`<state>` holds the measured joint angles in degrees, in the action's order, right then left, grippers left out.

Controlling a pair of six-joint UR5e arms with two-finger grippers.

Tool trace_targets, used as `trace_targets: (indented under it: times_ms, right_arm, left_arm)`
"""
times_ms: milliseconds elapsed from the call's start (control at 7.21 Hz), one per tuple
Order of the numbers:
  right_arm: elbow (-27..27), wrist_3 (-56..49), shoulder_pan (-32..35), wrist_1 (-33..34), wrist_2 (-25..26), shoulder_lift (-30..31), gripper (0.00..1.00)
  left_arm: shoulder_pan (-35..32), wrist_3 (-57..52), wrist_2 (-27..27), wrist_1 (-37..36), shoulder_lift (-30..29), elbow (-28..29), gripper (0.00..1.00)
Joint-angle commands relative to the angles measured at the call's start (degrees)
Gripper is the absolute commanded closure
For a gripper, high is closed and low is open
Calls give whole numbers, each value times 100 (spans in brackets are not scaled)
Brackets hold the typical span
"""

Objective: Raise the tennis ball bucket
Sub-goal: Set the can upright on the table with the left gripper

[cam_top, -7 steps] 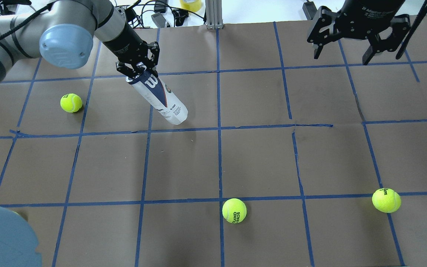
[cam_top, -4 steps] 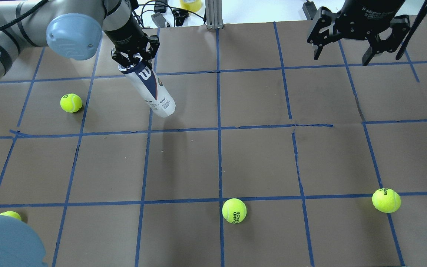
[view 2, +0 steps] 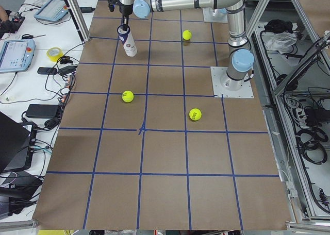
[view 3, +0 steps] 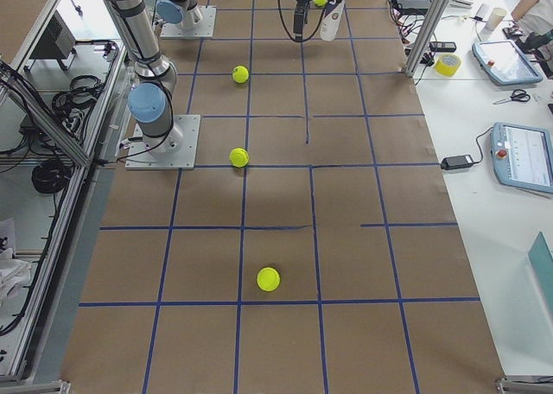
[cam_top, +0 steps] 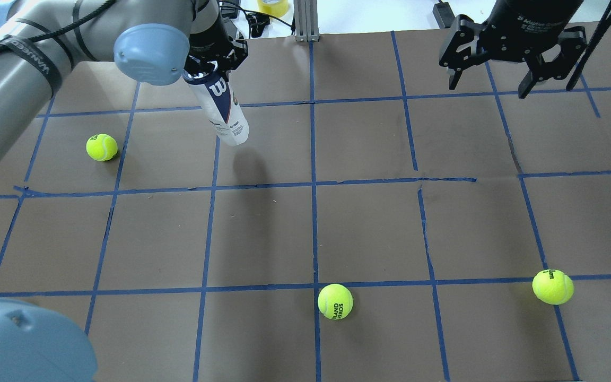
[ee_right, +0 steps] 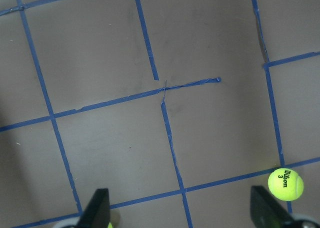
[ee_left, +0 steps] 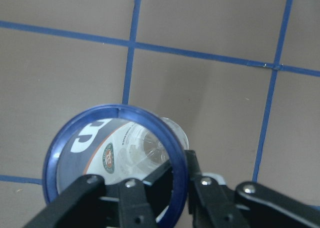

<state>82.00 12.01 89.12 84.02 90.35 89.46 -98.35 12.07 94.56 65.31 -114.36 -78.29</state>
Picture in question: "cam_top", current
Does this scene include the yellow tape roll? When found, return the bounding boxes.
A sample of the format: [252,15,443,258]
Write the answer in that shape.
[257,0,290,18]

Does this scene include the black power adapter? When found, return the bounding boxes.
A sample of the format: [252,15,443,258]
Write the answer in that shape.
[432,1,456,29]

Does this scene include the aluminium frame post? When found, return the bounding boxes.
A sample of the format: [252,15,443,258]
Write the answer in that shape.
[293,0,320,42]

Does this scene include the white tennis ball can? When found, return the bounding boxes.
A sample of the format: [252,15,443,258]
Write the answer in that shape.
[182,71,250,146]

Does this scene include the black cable bundle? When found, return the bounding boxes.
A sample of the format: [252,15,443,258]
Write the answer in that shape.
[221,0,295,39]

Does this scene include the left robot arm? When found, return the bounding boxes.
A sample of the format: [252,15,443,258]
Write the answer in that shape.
[0,1,248,381]

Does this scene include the tennis ball far left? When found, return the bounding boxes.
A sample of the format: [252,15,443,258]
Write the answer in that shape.
[85,134,119,162]

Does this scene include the tennis ball Wilson right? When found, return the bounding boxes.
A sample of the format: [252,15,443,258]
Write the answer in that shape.
[533,269,575,306]

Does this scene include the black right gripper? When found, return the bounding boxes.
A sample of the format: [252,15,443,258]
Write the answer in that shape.
[439,1,587,99]

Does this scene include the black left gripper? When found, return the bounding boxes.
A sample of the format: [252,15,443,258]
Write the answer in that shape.
[184,1,248,80]

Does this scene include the tennis ball centre Roland Garros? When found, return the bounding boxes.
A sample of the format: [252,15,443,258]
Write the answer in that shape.
[317,283,354,320]

